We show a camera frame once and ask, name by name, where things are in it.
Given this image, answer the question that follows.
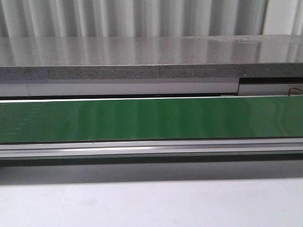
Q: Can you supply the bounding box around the grey speckled stone slab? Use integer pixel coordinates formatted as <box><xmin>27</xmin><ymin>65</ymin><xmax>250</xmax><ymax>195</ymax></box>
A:
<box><xmin>0</xmin><ymin>35</ymin><xmax>303</xmax><ymax>81</ymax></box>

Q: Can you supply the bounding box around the green conveyor belt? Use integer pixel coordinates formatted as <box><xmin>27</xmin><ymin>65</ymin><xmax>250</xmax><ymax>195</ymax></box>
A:
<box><xmin>0</xmin><ymin>96</ymin><xmax>303</xmax><ymax>143</ymax></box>

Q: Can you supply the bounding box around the aluminium conveyor front rail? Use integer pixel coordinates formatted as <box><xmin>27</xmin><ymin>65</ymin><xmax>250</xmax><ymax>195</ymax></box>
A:
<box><xmin>0</xmin><ymin>138</ymin><xmax>303</xmax><ymax>158</ymax></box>

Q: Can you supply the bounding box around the white pleated curtain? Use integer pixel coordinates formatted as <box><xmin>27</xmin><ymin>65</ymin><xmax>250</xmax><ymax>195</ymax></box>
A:
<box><xmin>0</xmin><ymin>0</ymin><xmax>303</xmax><ymax>37</ymax></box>

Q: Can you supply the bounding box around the grey conveyor back rail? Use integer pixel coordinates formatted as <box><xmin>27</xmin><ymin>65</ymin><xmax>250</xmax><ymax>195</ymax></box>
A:
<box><xmin>0</xmin><ymin>77</ymin><xmax>303</xmax><ymax>97</ymax></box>

